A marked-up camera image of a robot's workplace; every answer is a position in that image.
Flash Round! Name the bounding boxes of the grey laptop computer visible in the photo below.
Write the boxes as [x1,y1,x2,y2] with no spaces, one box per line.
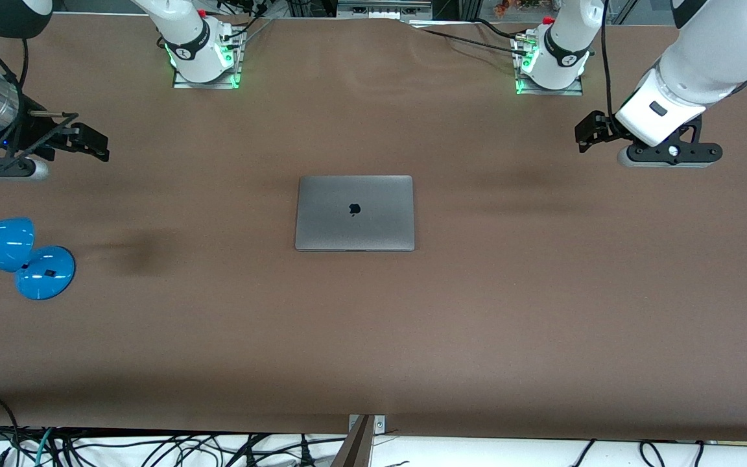
[294,175,415,252]

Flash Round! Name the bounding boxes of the blue desk lamp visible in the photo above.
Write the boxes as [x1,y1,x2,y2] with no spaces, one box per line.
[0,217,76,300]

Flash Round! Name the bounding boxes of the small orange object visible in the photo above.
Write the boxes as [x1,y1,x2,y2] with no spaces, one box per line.
[493,0,543,17]

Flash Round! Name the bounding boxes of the grey power box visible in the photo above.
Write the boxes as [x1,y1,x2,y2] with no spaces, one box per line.
[337,0,433,20]

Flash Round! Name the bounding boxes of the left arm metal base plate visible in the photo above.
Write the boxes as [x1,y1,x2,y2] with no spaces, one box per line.
[515,32,584,96]

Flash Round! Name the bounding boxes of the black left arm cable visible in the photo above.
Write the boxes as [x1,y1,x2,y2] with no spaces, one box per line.
[599,0,614,117]

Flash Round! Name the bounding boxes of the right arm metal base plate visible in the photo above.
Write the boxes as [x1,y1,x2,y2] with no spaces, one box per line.
[172,29,243,90]

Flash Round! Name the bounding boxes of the short black table cable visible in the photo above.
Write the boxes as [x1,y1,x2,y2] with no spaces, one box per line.
[474,18,520,40]

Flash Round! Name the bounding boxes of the long black table cable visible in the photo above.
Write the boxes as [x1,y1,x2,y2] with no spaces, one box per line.
[412,26,530,58]

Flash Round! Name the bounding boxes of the teal cable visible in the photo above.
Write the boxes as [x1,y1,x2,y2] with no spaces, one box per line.
[33,427,56,467]

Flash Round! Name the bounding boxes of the metal table edge bracket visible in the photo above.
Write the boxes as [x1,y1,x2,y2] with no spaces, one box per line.
[348,414,386,467]

